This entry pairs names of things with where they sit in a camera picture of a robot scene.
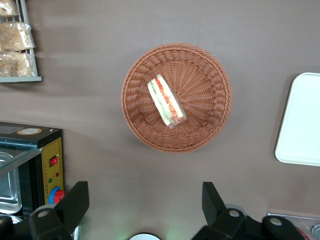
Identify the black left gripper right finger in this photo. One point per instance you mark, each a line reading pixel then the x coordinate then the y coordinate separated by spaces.
pixel 220 220

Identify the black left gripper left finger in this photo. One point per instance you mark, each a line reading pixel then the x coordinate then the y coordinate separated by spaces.
pixel 67 212

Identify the plastic-wrapped sandwich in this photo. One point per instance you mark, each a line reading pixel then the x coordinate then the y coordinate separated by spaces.
pixel 166 101

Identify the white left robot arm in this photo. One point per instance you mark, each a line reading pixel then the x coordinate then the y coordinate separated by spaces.
pixel 143 237

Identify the cream rectangular plastic tray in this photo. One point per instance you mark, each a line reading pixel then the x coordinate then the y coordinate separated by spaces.
pixel 302 120

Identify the round brown wicker basket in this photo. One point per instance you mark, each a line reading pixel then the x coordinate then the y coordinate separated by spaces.
pixel 200 75

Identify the black food warmer yellow panel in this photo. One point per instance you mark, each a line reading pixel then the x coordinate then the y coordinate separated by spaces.
pixel 51 150

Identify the steel warmer pan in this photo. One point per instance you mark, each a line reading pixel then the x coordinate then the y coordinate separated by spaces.
pixel 8 185

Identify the clear bag of snacks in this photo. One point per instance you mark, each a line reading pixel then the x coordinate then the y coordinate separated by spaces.
pixel 17 65
pixel 15 36
pixel 7 7

